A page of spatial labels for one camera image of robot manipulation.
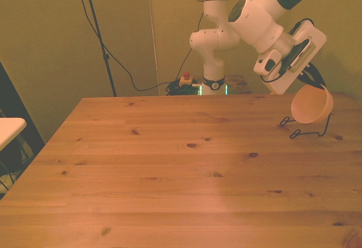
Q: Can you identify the white side table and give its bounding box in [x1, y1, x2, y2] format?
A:
[0, 117, 28, 152]

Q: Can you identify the long black hanging cable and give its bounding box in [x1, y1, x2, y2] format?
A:
[72, 0, 205, 92]

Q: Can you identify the black coiled cable bundle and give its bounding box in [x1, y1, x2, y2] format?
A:
[165, 80, 203, 96]

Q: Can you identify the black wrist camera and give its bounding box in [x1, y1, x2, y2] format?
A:
[281, 39, 316, 72]

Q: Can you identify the black frame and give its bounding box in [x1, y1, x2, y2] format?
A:
[0, 61, 46, 201]

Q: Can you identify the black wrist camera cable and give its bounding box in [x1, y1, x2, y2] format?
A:
[288, 18, 316, 35]

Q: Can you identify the orange plastic bowl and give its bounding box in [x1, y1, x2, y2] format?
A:
[291, 85, 335, 125]

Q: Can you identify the red emergency stop button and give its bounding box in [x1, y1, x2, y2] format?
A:
[179, 71, 199, 88]

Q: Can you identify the black camera stand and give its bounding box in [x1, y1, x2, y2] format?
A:
[72, 0, 118, 97]

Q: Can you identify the black wire dish rack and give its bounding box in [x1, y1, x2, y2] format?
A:
[279, 113, 333, 140]

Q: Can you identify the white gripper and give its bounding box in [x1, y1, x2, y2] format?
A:
[259, 22, 328, 96]

